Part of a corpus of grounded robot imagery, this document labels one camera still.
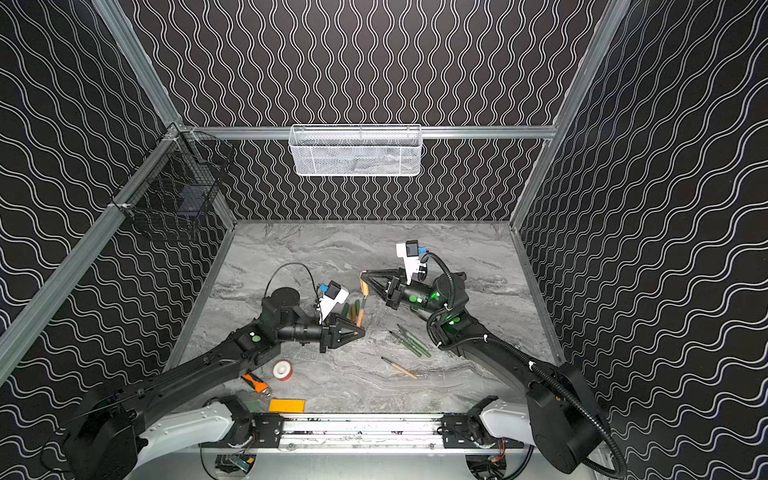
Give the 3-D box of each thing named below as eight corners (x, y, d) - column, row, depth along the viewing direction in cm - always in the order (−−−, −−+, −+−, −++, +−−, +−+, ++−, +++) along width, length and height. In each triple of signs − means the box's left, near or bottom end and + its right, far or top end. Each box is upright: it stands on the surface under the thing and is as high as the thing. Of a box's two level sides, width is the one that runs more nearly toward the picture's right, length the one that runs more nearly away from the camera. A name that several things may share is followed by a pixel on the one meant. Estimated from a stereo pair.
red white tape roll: (272, 381, 84) (269, 378, 82) (276, 362, 88) (274, 359, 86) (291, 381, 84) (289, 378, 82) (295, 362, 88) (293, 359, 86)
